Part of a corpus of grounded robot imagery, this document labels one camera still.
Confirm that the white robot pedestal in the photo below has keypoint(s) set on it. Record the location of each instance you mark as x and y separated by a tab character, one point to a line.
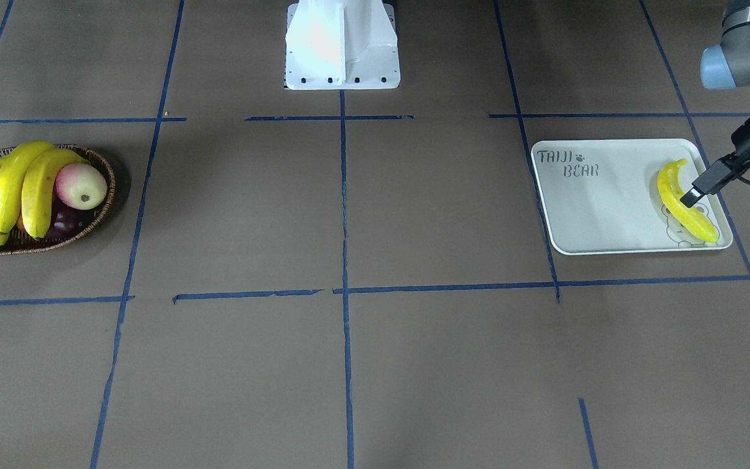
341	45

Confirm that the cream bear tray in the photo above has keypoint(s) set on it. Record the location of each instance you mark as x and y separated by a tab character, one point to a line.
601	196

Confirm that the curved yellow banana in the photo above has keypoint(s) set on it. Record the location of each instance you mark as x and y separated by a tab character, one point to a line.
38	187

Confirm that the pink green apple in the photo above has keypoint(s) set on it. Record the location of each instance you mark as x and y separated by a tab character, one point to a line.
80	186

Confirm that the brown wicker basket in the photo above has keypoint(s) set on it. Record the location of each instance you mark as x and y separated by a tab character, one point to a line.
113	173

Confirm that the long yellow banana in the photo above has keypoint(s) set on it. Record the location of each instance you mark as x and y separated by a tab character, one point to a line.
13	169

